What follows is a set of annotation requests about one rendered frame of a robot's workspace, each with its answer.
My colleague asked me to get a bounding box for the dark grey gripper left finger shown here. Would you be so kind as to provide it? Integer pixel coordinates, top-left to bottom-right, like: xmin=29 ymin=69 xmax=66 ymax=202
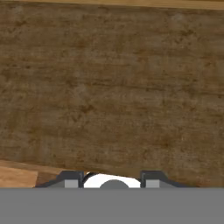
xmin=34 ymin=171 xmax=85 ymax=189

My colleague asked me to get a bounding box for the light wooden cupboard panel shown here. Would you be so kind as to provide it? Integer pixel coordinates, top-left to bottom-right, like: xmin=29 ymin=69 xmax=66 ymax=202
xmin=0 ymin=159 xmax=68 ymax=189

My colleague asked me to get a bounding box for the white round thing, grey mark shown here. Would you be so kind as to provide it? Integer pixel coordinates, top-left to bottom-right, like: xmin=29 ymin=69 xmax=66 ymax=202
xmin=83 ymin=172 xmax=142 ymax=189

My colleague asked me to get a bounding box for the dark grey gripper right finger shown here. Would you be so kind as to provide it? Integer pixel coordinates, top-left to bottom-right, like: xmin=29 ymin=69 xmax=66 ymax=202
xmin=139 ymin=170 xmax=191 ymax=189

